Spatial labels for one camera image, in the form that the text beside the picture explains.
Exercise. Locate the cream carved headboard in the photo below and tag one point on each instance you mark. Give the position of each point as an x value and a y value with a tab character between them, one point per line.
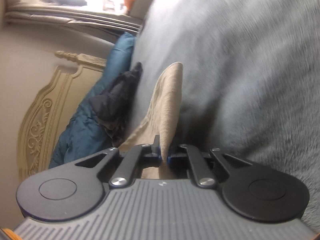
51	111

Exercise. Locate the beige khaki trousers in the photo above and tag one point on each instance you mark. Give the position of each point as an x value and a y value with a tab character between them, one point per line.
161	119

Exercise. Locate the teal blue pillow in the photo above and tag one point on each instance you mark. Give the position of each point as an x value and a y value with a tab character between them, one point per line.
84	135

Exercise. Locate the grey fleece bed blanket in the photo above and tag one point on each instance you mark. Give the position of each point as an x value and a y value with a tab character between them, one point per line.
250	79

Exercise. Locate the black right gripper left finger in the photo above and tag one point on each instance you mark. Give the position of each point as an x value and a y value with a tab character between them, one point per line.
72	190

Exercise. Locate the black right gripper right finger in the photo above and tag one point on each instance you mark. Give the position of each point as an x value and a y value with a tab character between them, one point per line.
252	190

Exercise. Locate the dark grey jacket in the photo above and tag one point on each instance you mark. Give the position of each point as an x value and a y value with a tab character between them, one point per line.
113	105

